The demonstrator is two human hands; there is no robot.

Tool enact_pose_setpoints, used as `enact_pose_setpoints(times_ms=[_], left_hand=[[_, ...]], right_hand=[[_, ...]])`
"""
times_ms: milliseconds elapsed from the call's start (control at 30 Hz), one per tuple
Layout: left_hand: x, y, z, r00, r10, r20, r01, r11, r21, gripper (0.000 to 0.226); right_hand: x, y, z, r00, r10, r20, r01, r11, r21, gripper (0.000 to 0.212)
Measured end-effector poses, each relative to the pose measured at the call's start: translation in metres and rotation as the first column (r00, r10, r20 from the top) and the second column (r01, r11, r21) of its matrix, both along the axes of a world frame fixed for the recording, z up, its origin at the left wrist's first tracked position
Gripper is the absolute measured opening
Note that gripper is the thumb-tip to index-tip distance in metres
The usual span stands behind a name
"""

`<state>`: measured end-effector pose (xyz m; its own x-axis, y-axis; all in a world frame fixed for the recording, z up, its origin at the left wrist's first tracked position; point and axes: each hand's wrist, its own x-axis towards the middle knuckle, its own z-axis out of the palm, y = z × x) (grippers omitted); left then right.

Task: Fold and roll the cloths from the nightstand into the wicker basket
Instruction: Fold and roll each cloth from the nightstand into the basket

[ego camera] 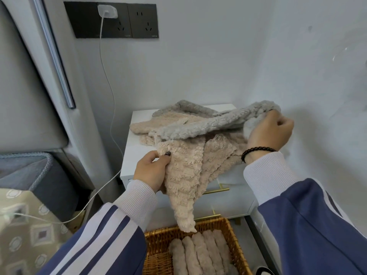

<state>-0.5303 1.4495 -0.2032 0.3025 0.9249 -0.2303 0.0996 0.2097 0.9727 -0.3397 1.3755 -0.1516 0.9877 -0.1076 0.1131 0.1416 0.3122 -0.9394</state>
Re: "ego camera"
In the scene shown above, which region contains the silver headboard trim strip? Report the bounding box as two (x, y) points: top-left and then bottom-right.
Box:
(31, 0), (76, 109)

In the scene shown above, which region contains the patterned beige bedspread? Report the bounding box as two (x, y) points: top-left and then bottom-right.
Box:
(0, 188), (74, 275)

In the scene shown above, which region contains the pile of beige grey towels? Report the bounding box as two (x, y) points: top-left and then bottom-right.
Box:
(129, 100), (247, 154)

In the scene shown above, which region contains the black bead bracelet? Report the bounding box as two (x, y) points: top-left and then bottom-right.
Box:
(240, 146), (277, 163)

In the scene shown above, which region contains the short gold drawer handle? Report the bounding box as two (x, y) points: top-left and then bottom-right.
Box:
(195, 209), (221, 222)

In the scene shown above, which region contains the white nightstand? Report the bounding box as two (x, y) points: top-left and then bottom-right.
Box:
(120, 103), (258, 226)

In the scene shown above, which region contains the person's right hand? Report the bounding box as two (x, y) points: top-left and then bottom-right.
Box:
(246, 109), (295, 163)

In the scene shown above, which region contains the grey padded headboard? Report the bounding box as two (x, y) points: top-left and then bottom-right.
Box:
(0, 0), (69, 154)

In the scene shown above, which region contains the white charging cable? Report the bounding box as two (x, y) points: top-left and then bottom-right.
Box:
(0, 17), (124, 225)

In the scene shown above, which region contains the light wooden board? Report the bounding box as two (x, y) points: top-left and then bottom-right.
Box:
(70, 210), (86, 232)

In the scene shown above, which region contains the wide black wall socket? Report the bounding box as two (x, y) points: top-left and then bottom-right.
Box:
(63, 1), (133, 39)

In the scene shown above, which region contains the person's left hand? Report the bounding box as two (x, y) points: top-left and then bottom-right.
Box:
(133, 150), (172, 194)

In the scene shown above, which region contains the long gold drawer handle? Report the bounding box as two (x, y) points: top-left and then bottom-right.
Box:
(205, 183), (231, 195)

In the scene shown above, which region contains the white charger plug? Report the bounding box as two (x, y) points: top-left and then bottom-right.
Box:
(97, 5), (119, 19)

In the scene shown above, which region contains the narrow black wall socket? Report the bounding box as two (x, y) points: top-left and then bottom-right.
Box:
(127, 3), (160, 39)

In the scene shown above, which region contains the person's left forearm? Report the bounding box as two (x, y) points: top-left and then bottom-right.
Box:
(37, 180), (158, 275)

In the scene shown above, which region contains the person's right forearm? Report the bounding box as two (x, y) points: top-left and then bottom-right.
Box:
(243, 150), (367, 275)

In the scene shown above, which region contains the orange wicker basket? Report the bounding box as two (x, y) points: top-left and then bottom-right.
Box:
(142, 217), (253, 275)

